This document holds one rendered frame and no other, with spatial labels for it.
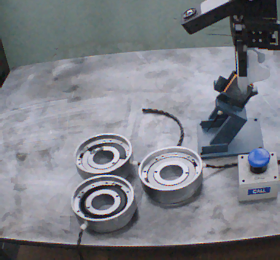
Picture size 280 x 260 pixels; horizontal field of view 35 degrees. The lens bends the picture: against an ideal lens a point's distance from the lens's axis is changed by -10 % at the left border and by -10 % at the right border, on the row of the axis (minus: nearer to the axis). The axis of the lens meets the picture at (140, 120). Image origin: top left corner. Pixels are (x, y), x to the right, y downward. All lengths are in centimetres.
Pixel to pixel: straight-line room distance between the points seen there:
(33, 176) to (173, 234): 31
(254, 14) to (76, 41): 188
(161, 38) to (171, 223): 180
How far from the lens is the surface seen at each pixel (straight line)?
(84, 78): 114
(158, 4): 238
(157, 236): 74
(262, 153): 75
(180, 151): 83
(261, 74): 78
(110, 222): 74
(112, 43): 252
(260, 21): 73
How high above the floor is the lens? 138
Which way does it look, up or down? 37 degrees down
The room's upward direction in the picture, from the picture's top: 11 degrees counter-clockwise
